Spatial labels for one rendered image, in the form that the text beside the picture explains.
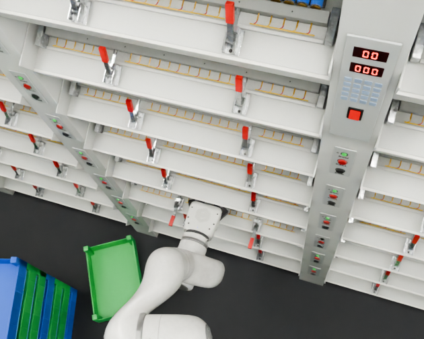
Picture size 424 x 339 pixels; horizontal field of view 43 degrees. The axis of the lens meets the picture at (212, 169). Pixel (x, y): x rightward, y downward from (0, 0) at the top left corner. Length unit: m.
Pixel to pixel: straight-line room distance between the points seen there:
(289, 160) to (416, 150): 0.30
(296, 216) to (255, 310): 0.72
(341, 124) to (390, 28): 0.26
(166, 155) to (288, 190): 0.33
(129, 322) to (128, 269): 1.10
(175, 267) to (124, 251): 1.10
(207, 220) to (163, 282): 0.48
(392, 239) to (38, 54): 1.01
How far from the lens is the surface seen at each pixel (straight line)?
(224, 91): 1.04
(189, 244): 1.60
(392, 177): 1.19
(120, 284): 2.27
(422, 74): 0.85
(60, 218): 2.45
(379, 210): 1.36
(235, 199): 1.56
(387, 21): 0.71
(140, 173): 1.64
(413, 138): 1.01
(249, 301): 2.18
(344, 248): 1.73
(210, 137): 1.22
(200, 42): 0.88
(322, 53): 0.85
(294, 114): 1.01
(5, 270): 1.92
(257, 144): 1.20
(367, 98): 0.85
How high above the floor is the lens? 2.15
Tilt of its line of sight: 66 degrees down
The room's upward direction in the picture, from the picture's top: 16 degrees counter-clockwise
